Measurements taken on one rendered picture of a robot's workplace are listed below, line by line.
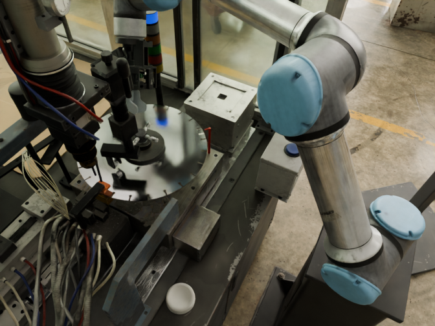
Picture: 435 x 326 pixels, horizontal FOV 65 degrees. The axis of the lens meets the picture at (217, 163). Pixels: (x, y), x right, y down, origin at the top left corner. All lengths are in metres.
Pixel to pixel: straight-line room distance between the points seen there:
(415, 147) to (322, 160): 1.98
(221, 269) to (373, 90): 2.20
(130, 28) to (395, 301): 0.92
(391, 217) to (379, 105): 1.97
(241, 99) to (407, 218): 0.58
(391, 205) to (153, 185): 0.55
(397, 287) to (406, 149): 1.59
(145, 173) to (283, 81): 0.44
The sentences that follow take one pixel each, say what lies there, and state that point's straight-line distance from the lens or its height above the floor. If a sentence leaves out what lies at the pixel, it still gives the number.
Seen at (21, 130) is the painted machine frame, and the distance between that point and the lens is 0.90.
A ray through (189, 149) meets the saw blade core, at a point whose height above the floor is 0.95.
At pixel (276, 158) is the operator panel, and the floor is 0.90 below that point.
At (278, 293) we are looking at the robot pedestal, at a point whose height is 0.01.
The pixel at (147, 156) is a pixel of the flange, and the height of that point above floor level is 0.96.
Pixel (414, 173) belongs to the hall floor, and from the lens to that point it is 2.41.
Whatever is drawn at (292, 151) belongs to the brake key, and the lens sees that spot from 0.98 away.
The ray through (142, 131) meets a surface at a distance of 0.87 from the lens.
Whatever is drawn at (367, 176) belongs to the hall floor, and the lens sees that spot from 2.25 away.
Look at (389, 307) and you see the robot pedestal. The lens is 1.02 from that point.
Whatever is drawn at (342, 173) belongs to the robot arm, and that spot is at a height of 1.15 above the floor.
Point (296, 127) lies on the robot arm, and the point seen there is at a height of 1.24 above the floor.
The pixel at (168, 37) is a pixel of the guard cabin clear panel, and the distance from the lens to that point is 1.29.
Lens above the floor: 1.62
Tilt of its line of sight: 51 degrees down
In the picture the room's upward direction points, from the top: 3 degrees clockwise
